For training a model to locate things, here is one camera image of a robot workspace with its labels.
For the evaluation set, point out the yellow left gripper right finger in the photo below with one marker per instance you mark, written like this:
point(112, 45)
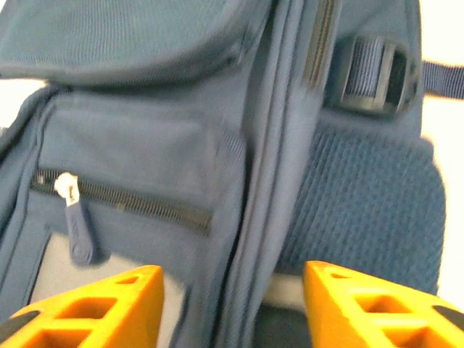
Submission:
point(362, 311)

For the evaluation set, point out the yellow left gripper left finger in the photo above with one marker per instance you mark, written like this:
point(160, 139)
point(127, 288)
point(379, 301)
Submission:
point(90, 311)

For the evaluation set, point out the navy blue backpack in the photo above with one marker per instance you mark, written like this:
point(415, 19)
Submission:
point(145, 145)

